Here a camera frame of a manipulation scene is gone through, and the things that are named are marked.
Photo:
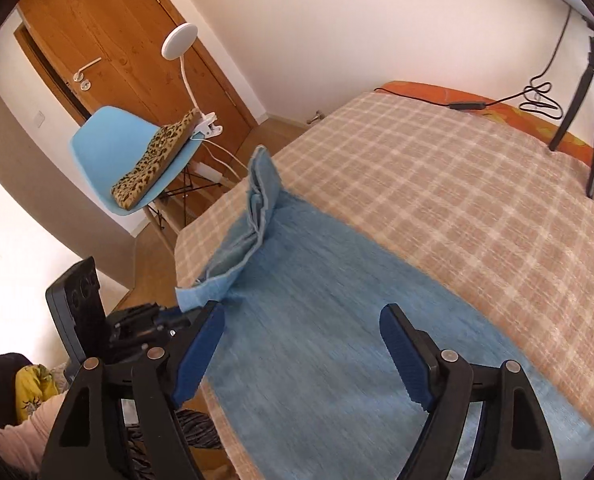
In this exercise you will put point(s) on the white wall switch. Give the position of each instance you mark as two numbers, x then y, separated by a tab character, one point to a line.
38	118

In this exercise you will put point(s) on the leopard print cushion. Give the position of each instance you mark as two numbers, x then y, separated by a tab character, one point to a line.
152	160

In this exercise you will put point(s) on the light blue denim pants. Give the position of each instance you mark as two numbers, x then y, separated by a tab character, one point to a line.
327	310

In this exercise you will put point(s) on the person's zebra print clothing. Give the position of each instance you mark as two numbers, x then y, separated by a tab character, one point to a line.
197	425

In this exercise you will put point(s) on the white clip lamp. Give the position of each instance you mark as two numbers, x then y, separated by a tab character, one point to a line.
178	40

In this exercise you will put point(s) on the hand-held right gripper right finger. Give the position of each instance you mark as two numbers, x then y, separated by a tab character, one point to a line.
407	355

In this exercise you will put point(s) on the beige checked blanket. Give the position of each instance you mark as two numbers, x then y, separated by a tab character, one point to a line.
427	170

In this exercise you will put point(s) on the wooden door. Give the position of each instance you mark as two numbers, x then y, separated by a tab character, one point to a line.
127	25

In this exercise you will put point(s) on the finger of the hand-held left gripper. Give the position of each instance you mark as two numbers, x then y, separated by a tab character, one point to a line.
177	319

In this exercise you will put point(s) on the light blue chair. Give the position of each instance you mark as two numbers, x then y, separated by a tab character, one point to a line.
107	145

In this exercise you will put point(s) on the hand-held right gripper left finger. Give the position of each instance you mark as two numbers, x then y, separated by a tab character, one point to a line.
197	355

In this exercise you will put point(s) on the white power strip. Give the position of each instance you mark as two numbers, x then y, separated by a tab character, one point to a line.
209	172

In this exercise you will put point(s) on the yellow floral cloth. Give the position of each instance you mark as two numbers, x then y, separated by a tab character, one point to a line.
32	390

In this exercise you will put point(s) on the person's left forearm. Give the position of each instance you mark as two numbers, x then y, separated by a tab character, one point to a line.
22	435

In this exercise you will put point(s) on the metal door stop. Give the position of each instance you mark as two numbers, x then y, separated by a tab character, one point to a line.
316	116

